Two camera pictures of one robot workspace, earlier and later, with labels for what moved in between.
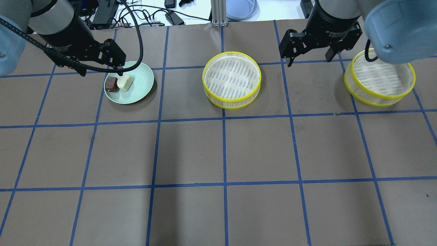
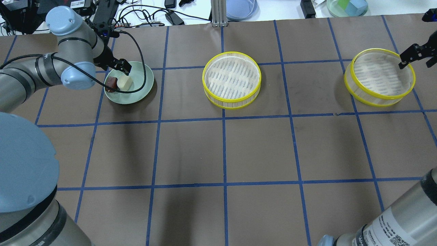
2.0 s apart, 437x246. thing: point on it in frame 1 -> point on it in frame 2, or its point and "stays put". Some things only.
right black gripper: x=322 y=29 -> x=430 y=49
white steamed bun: x=124 y=82 stays put
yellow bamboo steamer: x=377 y=83 stays put
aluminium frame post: x=219 y=10 stays put
